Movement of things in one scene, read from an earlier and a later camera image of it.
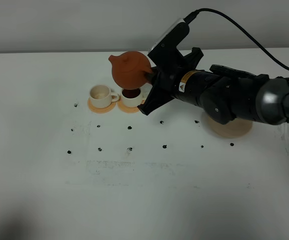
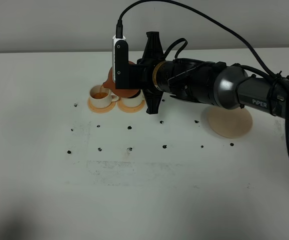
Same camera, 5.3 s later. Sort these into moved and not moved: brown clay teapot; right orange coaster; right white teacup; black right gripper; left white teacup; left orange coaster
Moved: black right gripper; brown clay teapot
Not moved: left white teacup; right white teacup; left orange coaster; right orange coaster
